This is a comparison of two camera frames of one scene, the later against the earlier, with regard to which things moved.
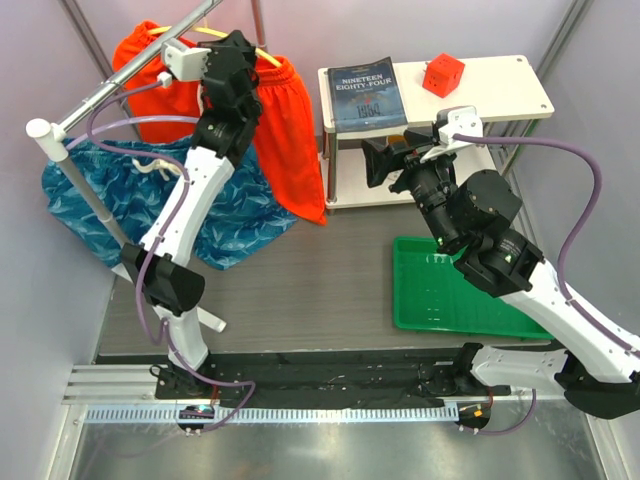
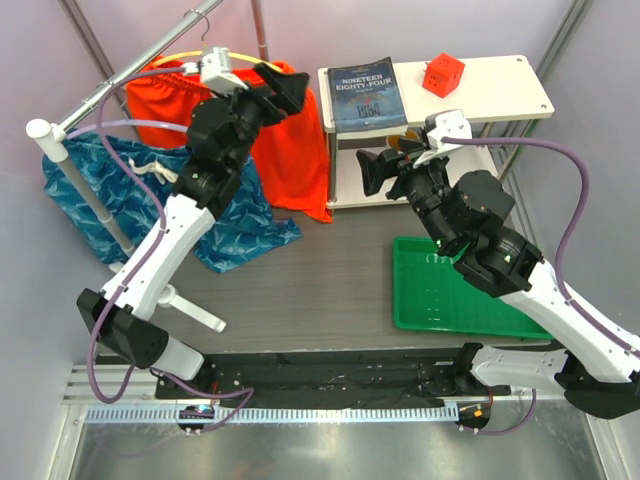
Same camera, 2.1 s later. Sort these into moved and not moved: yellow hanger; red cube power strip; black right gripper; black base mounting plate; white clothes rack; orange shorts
Moved: orange shorts; yellow hanger
Not moved: black right gripper; black base mounting plate; white clothes rack; red cube power strip
